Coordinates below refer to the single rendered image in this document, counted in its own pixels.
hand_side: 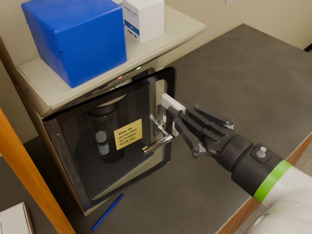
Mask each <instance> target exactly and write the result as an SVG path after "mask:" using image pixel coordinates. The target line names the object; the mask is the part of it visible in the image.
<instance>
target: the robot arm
mask: <svg viewBox="0 0 312 234"><path fill-rule="evenodd" d="M161 105H162V106H164V107H165V108H166V109H168V113H169V114H170V115H171V116H173V117H174V118H175V122H174V128H175V129H176V131H177V132H178V133H179V134H180V136H181V137H182V138H183V140H184V141H185V143H186V144H187V145H188V146H189V147H190V149H191V152H192V155H193V157H194V158H197V157H198V156H199V155H204V154H206V155H207V156H209V157H212V158H214V159H215V160H216V161H217V162H218V163H219V164H220V165H221V166H222V167H223V168H224V169H226V170H227V171H228V172H229V173H232V174H231V180H232V181H234V182H235V183H236V184H237V185H239V186H240V187H241V188H242V189H243V190H245V191H246V192H247V193H248V194H250V195H251V196H252V197H253V198H254V199H255V200H256V201H258V202H259V203H260V204H261V205H262V206H264V207H265V208H266V209H267V211H266V212H265V213H264V214H262V215H261V216H260V217H258V218H257V219H256V220H254V221H253V222H252V224H251V225H250V226H249V228H248V230H247V232H246V234H312V177H311V176H309V175H307V174H306V173H304V172H302V171H300V170H299V169H297V168H296V167H294V166H292V165H291V164H290V163H288V162H287V161H285V160H284V159H282V158H281V157H280V156H278V155H277V154H275V153H274V152H272V151H271V150H270V149H268V148H267V147H265V146H264V145H262V144H261V143H257V144H255V145H253V143H252V142H251V141H249V140H248V139H246V138H245V137H244V136H242V135H240V134H236V132H235V131H234V130H233V126H234V122H235V120H234V119H232V118H227V117H223V116H221V115H219V114H217V113H214V112H212V111H210V110H208V109H206V108H203V107H201V106H199V105H197V104H195V105H194V106H193V107H187V106H186V105H185V104H183V103H182V102H181V101H175V100H174V99H173V98H172V97H170V96H169V95H168V94H166V93H164V94H162V95H161ZM191 133H192V134H194V135H195V136H196V137H197V138H198V139H199V141H200V142H202V143H203V147H202V146H201V144H200V143H198V142H197V140H196V139H195V137H194V136H193V135H192V134H191Z"/></svg>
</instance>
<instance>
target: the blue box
mask: <svg viewBox="0 0 312 234"><path fill-rule="evenodd" d="M21 7H22V10H23V12H24V15H25V18H26V20H27V24H28V26H29V28H30V31H31V34H32V37H33V39H34V42H35V45H36V47H37V50H38V52H39V55H40V58H41V59H42V60H43V61H44V62H45V63H46V64H47V65H48V66H49V67H50V68H51V69H52V70H53V71H54V72H55V73H57V74H58V75H59V76H60V77H61V78H62V79H63V80H64V81H65V82H66V83H67V84H68V85H69V86H70V87H71V88H74V87H76V86H78V85H80V84H82V83H84V82H86V81H88V80H90V79H92V78H94V77H96V76H98V75H100V74H102V73H104V72H106V71H108V70H110V69H112V68H114V67H116V66H118V65H120V64H122V63H124V62H126V61H127V53H126V43H125V33H124V26H125V25H124V19H123V9H122V7H121V6H120V5H119V4H117V3H115V2H113V1H111V0H31V1H27V2H24V3H22V4H21Z"/></svg>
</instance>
